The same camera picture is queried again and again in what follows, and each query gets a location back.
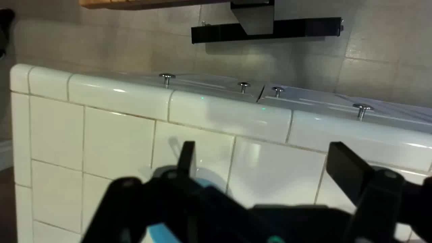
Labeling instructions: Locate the gray metal stand post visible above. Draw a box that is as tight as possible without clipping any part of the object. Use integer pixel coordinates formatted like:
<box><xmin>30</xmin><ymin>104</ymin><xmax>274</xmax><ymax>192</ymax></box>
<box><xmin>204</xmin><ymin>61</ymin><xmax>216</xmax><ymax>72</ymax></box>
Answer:
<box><xmin>229</xmin><ymin>0</ymin><xmax>277</xmax><ymax>37</ymax></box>

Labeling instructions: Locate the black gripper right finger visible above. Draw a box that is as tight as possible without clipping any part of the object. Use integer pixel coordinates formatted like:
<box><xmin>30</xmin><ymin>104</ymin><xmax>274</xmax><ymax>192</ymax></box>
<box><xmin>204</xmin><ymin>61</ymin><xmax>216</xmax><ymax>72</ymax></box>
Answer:
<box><xmin>325</xmin><ymin>141</ymin><xmax>432</xmax><ymax>243</ymax></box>

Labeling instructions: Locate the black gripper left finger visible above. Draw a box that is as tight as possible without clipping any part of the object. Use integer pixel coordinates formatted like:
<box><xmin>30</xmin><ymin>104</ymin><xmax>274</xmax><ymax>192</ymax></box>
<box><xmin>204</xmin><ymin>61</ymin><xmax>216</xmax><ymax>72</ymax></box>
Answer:
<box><xmin>80</xmin><ymin>141</ymin><xmax>254</xmax><ymax>243</ymax></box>

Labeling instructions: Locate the dark black object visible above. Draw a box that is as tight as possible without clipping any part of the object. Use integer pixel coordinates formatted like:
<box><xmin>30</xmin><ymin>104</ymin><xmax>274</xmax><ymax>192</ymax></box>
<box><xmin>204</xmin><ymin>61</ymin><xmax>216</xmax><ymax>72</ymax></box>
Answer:
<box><xmin>0</xmin><ymin>9</ymin><xmax>16</xmax><ymax>58</ymax></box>

